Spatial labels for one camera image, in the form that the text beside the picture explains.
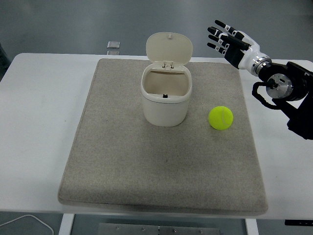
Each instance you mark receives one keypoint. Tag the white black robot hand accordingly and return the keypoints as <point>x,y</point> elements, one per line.
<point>244,57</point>

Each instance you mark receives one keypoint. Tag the yellow-green tennis ball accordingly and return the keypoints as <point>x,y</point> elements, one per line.
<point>218,118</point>

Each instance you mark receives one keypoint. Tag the cream lidded plastic bin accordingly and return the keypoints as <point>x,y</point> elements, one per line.
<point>165,111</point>

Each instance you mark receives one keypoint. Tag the silver floor outlet plate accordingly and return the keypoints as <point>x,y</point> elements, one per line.
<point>113,44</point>
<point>113,52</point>

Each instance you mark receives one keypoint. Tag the beige fabric mat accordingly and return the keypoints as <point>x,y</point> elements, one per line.
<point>146,159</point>

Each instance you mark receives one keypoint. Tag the white table leg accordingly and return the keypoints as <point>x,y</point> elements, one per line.
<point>66,225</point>
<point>252,227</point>

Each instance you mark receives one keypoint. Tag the black table control panel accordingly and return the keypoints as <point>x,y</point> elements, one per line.
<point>298,222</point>

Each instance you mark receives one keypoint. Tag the grey metal plate with screws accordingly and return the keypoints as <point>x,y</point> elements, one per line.
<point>137,229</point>

